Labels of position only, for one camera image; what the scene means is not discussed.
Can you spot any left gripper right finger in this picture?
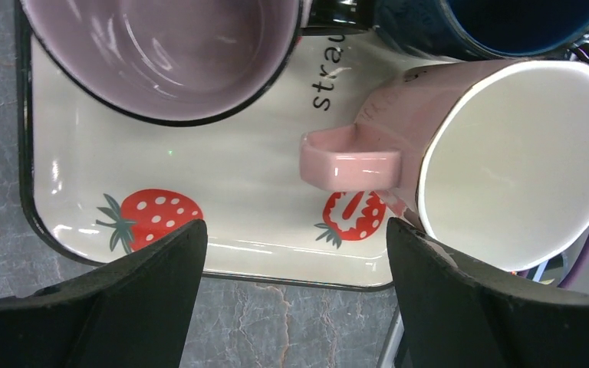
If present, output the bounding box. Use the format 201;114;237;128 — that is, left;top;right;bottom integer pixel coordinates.
387;218;589;367

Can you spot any strawberry pattern tray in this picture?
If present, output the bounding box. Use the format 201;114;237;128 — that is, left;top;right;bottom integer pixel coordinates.
14;0;458;293

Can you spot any dark blue mug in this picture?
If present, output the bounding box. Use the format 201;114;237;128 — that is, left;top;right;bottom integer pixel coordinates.
374;0;589;64

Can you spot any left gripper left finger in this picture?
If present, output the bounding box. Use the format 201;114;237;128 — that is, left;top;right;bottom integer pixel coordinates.
0;220;208;367

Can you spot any pale pink mug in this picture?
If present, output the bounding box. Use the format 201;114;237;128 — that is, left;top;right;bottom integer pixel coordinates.
300;61;589;271

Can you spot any purple mug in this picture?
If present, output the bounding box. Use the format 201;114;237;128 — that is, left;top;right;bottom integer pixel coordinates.
21;0;302;127

